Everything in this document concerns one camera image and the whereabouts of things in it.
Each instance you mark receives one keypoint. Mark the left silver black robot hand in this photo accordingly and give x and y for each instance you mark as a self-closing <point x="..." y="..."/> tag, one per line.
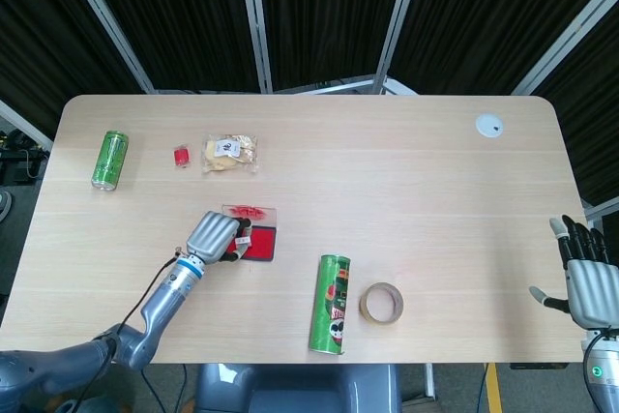
<point x="210" y="236"/>

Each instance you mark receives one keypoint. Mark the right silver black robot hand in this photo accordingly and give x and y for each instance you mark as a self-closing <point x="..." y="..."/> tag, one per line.
<point x="595" y="292"/>

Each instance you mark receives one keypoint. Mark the white printed label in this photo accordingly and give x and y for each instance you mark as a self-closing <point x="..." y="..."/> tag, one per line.
<point x="243" y="240"/>

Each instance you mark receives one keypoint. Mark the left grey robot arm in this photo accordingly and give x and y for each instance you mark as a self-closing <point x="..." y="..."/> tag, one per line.
<point x="164" y="302"/>

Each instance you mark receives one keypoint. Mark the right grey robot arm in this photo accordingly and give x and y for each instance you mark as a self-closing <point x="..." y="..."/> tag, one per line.
<point x="607" y="374"/>

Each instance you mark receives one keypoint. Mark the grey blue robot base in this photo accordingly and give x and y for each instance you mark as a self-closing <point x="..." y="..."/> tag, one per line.
<point x="295" y="389"/>

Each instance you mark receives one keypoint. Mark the red ink pad clear lid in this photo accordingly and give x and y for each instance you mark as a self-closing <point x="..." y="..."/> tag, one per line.
<point x="263" y="244"/>

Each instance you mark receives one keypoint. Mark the clear bag of snacks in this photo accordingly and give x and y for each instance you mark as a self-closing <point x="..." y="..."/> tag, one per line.
<point x="228" y="154"/>

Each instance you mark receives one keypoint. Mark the small red stamp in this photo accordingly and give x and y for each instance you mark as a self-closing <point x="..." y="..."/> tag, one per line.
<point x="181" y="156"/>

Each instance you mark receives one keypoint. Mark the black box under table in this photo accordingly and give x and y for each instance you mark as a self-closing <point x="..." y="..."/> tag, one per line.
<point x="539" y="365"/>

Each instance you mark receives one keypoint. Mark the green drink can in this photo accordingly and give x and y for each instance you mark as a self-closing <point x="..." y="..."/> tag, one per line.
<point x="110" y="159"/>

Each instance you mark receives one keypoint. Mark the green chips tube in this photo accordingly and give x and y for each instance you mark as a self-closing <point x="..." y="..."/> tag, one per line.
<point x="331" y="306"/>

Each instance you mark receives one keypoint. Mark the brown tape roll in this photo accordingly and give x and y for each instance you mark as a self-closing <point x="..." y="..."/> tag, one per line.
<point x="368" y="309"/>

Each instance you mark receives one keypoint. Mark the white table leg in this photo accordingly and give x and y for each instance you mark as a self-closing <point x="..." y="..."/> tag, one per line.
<point x="429" y="381"/>

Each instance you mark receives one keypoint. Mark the dark equipment on floor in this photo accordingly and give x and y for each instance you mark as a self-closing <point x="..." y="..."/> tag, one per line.
<point x="19" y="156"/>

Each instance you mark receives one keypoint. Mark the grey metal frame post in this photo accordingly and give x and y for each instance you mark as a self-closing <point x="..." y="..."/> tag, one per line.
<point x="602" y="207"/>
<point x="566" y="40"/>
<point x="24" y="123"/>
<point x="256" y="21"/>
<point x="399" y="21"/>
<point x="109" y="21"/>

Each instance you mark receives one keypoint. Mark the grey metal frame crossbar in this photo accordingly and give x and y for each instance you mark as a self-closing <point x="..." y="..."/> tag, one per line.
<point x="333" y="85"/>

